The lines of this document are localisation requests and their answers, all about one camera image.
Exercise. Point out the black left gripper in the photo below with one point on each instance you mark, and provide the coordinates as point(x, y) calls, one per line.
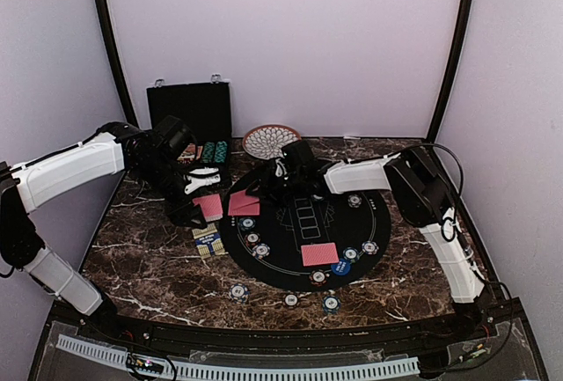
point(185, 209)

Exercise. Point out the black corner frame post right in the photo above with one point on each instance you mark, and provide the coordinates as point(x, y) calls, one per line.
point(454, 56)

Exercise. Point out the white cable tray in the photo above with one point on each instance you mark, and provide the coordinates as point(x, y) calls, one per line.
point(215, 366)

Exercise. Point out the green chip row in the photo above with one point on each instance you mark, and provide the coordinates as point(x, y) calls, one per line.
point(221, 152)
point(208, 153)

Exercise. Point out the green chip row left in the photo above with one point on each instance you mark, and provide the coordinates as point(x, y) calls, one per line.
point(208, 153)

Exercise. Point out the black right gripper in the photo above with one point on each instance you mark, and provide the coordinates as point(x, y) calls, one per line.
point(268, 190)

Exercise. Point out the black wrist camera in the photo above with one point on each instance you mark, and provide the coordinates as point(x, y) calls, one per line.
point(173, 136)
point(296, 154)

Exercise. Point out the red playing card deck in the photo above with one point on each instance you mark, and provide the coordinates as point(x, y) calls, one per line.
point(211, 207)

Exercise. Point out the blue small blind button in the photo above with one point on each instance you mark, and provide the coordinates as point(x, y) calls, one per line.
point(341, 268)

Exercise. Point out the blue green chip stack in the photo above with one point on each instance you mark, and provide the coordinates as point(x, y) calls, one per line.
point(331, 304)

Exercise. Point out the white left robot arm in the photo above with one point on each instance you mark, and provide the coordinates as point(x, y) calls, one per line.
point(69, 177)

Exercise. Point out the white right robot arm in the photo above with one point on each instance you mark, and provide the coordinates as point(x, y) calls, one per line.
point(425, 197)

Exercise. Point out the blue tan chip stack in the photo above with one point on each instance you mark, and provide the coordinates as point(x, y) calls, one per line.
point(239, 293)

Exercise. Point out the red cards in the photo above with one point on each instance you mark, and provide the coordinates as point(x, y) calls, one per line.
point(243, 204)
point(319, 254)

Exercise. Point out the green chip row right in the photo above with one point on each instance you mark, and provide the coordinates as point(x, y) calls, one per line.
point(221, 152)

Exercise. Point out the brown white chip stack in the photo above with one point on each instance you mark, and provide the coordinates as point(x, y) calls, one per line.
point(291, 300)

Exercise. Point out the round black poker mat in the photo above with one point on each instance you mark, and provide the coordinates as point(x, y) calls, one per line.
point(307, 220)

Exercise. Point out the black corner frame post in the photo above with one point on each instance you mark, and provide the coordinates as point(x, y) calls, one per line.
point(454, 56)
point(114, 60)

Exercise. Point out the black poker chip case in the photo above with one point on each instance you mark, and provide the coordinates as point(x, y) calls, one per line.
point(205, 109)

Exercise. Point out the black corner frame post left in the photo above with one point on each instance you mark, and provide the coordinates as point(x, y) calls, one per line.
point(114, 60)

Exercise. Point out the cards in case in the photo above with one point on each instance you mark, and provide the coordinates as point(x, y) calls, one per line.
point(191, 153)

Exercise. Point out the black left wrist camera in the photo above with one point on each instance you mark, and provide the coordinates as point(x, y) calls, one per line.
point(173, 136)

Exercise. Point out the patterned ceramic plate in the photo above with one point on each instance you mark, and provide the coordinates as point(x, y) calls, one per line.
point(265, 142)

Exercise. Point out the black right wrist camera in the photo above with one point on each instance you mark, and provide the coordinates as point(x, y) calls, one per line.
point(296, 154)

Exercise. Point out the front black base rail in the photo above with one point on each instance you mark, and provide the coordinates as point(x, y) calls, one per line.
point(421, 337)

